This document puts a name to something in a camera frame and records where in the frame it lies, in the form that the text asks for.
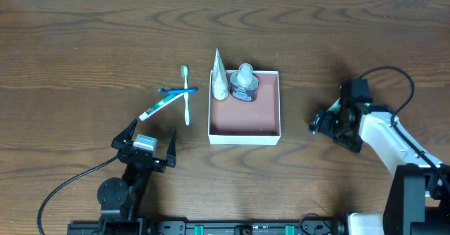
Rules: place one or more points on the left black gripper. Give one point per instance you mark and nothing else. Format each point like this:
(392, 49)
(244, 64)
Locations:
(141, 155)

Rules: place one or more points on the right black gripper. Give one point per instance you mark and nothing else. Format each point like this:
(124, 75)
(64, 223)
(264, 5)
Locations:
(325, 124)

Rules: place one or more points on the blue disposable razor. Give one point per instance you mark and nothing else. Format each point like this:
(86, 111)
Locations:
(177, 91)

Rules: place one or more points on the blue hand sanitizer bottle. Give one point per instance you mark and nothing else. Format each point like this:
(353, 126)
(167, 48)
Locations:
(244, 83)

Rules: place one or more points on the white lotion tube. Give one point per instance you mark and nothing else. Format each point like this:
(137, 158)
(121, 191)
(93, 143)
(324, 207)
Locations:
(219, 84)

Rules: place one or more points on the green soap box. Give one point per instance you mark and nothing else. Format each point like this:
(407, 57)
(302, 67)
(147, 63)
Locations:
(335, 107)

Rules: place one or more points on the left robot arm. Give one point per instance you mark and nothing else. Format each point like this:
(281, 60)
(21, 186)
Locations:
(120, 198)

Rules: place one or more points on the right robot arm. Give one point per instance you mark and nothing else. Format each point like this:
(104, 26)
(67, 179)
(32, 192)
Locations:
(418, 202)

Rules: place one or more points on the teal white toothpaste tube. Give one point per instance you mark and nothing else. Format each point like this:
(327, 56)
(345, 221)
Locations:
(168, 99)

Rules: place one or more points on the white box with pink interior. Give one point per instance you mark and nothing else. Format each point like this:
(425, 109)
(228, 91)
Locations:
(236, 122)

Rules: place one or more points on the green white toothbrush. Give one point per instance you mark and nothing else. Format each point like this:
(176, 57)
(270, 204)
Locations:
(184, 73)

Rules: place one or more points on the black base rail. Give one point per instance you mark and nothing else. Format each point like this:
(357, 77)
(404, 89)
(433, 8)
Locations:
(313, 226)

